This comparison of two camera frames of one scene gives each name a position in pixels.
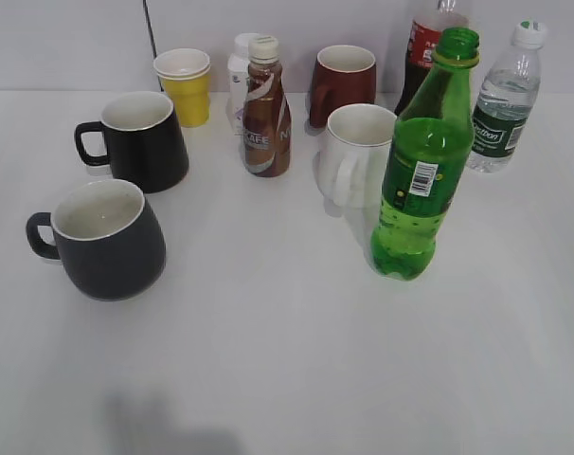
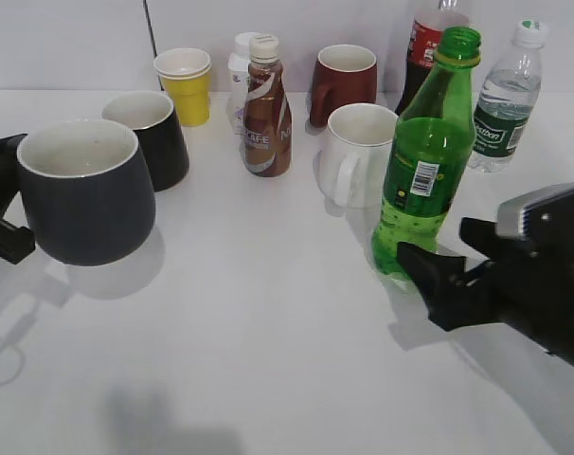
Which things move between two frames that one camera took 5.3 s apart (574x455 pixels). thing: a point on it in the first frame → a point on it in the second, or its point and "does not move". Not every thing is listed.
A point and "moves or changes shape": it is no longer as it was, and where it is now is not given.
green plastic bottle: x=428 y=152 does not move
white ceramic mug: x=350 y=168 does not move
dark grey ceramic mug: x=106 y=235 moves or changes shape
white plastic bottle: x=238 y=81 does not move
